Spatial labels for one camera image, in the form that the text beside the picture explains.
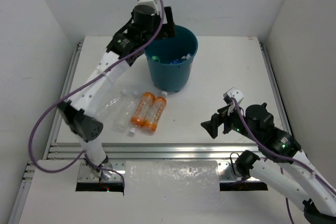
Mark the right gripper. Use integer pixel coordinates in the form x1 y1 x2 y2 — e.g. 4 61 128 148
200 99 260 142

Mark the green plastic bottle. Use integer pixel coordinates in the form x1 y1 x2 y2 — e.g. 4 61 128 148
151 56 160 62

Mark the blue label bottle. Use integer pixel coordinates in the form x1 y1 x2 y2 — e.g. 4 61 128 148
170 59 183 65
180 54 192 62

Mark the orange drink bottle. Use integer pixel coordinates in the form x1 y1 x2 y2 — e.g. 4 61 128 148
142 91 167 133
129 92 155 136

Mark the clear bottle white cap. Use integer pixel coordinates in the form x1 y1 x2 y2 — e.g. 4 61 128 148
112 90 139 133

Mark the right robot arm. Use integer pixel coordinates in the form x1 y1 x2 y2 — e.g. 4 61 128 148
201 101 335 223

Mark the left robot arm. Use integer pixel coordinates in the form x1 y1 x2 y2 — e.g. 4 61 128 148
57 2 175 170

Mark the teal plastic bin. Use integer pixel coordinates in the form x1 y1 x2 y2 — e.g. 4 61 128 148
145 25 198 92

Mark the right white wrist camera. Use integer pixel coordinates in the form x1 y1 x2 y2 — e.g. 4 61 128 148
223 87 244 105

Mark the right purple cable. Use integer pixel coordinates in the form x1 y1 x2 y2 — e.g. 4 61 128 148
230 97 336 224

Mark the purple cable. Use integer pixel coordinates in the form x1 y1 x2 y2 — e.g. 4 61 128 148
28 0 165 174
230 97 336 224

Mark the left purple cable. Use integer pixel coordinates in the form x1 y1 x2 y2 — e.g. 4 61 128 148
28 0 165 174

